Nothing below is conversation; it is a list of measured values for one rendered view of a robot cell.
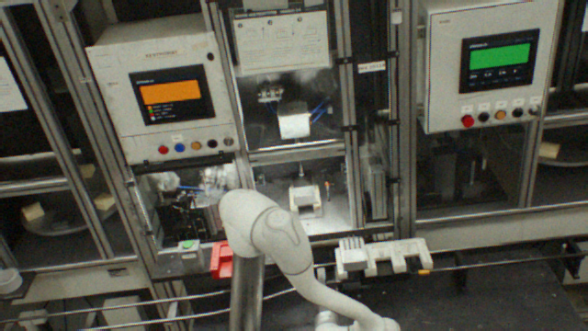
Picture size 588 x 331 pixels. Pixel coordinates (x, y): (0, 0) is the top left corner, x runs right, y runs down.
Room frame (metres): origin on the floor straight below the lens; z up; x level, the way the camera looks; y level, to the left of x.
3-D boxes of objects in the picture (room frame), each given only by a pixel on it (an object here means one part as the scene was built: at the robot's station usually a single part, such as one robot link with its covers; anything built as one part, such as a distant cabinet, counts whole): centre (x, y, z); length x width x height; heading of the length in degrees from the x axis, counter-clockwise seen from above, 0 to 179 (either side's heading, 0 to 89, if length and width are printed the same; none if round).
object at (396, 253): (1.53, -0.27, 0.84); 0.36 x 0.14 x 0.10; 88
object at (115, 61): (1.79, 0.42, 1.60); 0.42 x 0.29 x 0.46; 88
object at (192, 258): (1.59, 0.48, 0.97); 0.08 x 0.08 x 0.12; 88
